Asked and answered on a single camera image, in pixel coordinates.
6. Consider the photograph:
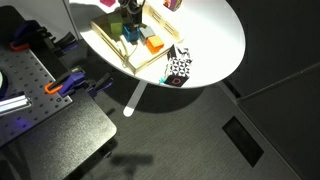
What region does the aluminium extrusion bar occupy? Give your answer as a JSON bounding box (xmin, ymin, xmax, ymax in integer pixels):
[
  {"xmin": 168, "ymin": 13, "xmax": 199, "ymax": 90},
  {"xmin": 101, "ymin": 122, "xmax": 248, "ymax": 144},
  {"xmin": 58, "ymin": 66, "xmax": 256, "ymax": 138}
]
[{"xmin": 0, "ymin": 94, "xmax": 33, "ymax": 117}]

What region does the white round disk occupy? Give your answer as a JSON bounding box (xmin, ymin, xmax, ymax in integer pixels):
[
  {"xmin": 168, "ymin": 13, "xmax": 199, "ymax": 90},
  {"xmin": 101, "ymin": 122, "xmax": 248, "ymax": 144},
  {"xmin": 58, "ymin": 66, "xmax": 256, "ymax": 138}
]
[{"xmin": 0, "ymin": 69, "xmax": 9, "ymax": 98}]

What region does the black white patterned box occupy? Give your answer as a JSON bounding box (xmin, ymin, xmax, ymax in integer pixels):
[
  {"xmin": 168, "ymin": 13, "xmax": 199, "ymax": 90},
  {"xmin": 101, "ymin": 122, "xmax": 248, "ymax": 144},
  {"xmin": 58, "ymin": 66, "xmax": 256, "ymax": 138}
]
[{"xmin": 163, "ymin": 43, "xmax": 194, "ymax": 88}]

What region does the black floor hatch cover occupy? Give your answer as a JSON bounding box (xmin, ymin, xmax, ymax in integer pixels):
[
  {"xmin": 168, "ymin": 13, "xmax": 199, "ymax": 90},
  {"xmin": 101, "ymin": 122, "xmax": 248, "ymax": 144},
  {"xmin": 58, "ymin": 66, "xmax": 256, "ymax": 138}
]
[{"xmin": 221, "ymin": 115, "xmax": 265, "ymax": 168}]

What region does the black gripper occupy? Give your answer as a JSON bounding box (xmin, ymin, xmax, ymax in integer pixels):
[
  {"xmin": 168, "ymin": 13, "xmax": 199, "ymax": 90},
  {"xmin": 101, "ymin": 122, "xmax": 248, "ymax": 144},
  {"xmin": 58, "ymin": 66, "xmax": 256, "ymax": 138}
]
[{"xmin": 117, "ymin": 0, "xmax": 147, "ymax": 28}]

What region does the wooden crate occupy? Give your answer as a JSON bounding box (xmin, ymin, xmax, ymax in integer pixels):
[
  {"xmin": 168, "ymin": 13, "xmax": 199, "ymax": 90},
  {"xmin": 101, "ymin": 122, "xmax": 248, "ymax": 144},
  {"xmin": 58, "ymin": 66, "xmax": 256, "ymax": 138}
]
[{"xmin": 89, "ymin": 1, "xmax": 183, "ymax": 76}]

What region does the gray block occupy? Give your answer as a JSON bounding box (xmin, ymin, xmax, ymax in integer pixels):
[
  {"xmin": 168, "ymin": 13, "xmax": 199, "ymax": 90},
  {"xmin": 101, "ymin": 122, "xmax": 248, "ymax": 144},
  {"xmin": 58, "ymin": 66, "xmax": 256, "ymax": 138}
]
[{"xmin": 139, "ymin": 25, "xmax": 157, "ymax": 42}]

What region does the lime green block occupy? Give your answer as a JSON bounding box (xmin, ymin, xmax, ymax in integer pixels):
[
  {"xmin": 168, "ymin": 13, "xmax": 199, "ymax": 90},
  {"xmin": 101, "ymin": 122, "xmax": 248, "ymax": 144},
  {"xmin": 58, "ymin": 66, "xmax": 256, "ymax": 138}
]
[{"xmin": 107, "ymin": 21, "xmax": 124, "ymax": 36}]

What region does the purple clamp orange trigger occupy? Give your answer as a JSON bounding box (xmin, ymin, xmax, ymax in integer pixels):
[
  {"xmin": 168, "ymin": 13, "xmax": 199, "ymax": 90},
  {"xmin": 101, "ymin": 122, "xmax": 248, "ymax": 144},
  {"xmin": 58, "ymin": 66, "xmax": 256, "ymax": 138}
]
[
  {"xmin": 44, "ymin": 65, "xmax": 87, "ymax": 96},
  {"xmin": 8, "ymin": 19, "xmax": 51, "ymax": 53}
]

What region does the black perforated breadboard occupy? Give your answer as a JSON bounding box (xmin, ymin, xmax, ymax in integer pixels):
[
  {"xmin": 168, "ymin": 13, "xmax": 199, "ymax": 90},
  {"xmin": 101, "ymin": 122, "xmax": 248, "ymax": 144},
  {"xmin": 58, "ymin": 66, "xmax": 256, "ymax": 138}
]
[{"xmin": 0, "ymin": 43, "xmax": 74, "ymax": 148}]

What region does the orange block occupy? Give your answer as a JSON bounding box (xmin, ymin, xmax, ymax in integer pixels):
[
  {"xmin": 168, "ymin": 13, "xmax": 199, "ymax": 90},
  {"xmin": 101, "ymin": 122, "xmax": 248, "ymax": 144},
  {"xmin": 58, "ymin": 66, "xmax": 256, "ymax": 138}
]
[{"xmin": 145, "ymin": 35, "xmax": 165, "ymax": 55}]

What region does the dark purple black clamp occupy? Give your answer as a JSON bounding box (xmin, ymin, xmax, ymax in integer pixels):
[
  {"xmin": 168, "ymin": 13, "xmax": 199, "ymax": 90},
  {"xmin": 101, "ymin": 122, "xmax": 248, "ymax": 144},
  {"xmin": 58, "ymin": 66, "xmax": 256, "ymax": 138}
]
[
  {"xmin": 87, "ymin": 72, "xmax": 115, "ymax": 100},
  {"xmin": 49, "ymin": 30, "xmax": 80, "ymax": 56}
]

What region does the white table leg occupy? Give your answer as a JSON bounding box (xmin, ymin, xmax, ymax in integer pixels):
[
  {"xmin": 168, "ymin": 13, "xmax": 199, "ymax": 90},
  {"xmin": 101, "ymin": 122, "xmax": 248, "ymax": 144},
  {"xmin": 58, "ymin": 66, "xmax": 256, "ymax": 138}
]
[{"xmin": 122, "ymin": 79, "xmax": 148, "ymax": 118}]

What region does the colourful picture box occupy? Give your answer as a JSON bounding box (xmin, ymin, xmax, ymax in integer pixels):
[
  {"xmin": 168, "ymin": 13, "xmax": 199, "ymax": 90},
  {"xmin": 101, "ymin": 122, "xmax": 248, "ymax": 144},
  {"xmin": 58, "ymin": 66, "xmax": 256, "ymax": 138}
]
[{"xmin": 162, "ymin": 0, "xmax": 184, "ymax": 13}]

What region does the blue block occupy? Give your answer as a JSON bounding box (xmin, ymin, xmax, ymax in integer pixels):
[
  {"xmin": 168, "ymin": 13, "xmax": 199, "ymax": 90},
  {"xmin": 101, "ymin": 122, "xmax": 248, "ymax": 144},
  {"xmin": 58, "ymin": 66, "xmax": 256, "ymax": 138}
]
[{"xmin": 122, "ymin": 24, "xmax": 141, "ymax": 43}]

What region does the black cart top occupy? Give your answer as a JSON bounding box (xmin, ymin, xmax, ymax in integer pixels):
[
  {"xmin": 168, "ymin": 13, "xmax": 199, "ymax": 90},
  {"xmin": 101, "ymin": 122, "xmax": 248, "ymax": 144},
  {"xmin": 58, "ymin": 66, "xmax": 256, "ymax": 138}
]
[{"xmin": 0, "ymin": 4, "xmax": 119, "ymax": 180}]

